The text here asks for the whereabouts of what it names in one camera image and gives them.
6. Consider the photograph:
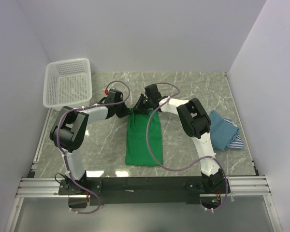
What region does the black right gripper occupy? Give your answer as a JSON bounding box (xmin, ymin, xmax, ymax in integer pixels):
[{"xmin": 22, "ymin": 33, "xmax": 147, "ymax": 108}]
[{"xmin": 131, "ymin": 94, "xmax": 153, "ymax": 115}]

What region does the green tank top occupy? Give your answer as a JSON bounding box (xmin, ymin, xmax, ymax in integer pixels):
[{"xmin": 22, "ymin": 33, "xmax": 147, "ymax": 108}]
[{"xmin": 125, "ymin": 109, "xmax": 163, "ymax": 167}]

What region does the teal tank top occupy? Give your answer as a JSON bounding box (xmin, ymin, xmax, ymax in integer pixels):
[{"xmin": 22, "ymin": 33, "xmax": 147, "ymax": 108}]
[{"xmin": 209, "ymin": 110, "xmax": 240, "ymax": 151}]

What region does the blue white striped tank top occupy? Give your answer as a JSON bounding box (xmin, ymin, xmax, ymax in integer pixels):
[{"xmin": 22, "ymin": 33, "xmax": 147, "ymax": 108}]
[{"xmin": 223, "ymin": 117, "xmax": 244, "ymax": 150}]

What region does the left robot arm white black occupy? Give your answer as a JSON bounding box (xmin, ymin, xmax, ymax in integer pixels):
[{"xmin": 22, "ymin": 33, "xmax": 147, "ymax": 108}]
[{"xmin": 50, "ymin": 89, "xmax": 130, "ymax": 194}]

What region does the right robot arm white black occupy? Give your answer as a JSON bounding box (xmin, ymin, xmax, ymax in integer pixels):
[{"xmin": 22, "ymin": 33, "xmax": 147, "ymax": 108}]
[{"xmin": 135, "ymin": 82, "xmax": 229, "ymax": 193}]

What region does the white plastic laundry basket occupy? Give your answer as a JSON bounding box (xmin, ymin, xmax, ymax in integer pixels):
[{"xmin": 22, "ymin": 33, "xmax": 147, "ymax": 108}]
[{"xmin": 43, "ymin": 58, "xmax": 92, "ymax": 111}]

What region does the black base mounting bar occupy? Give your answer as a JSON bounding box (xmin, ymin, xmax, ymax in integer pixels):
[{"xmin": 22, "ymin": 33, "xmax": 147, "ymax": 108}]
[{"xmin": 58, "ymin": 176, "xmax": 230, "ymax": 208}]

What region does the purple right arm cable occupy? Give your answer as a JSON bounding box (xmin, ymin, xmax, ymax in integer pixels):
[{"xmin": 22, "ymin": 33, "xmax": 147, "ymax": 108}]
[{"xmin": 146, "ymin": 83, "xmax": 228, "ymax": 211}]

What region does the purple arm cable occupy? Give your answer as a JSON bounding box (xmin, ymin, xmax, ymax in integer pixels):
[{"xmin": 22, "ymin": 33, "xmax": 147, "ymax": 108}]
[
  {"xmin": 146, "ymin": 83, "xmax": 228, "ymax": 211},
  {"xmin": 56, "ymin": 81, "xmax": 131, "ymax": 215}
]

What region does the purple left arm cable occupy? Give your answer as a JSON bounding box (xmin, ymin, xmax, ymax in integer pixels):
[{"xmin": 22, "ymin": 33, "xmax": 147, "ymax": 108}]
[{"xmin": 56, "ymin": 81, "xmax": 131, "ymax": 215}]

